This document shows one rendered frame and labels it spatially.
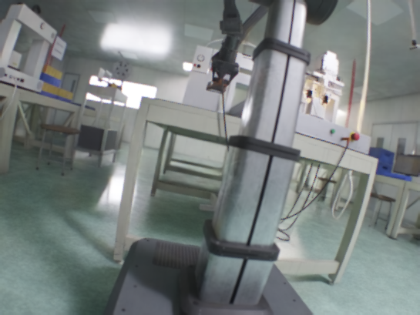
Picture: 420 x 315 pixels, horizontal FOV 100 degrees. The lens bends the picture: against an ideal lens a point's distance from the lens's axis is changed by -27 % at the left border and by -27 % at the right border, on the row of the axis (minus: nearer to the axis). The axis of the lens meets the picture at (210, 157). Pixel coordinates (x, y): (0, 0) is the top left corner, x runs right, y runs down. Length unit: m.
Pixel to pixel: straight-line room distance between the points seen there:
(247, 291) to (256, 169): 0.26
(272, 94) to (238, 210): 0.23
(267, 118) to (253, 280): 0.33
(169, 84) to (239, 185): 8.26
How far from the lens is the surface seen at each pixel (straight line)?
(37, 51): 2.62
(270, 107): 0.46
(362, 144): 1.35
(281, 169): 0.46
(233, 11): 1.00
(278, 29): 0.53
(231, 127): 0.97
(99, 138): 3.34
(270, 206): 0.47
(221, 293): 0.52
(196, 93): 1.50
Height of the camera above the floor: 0.62
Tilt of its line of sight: 3 degrees down
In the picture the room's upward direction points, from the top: 13 degrees clockwise
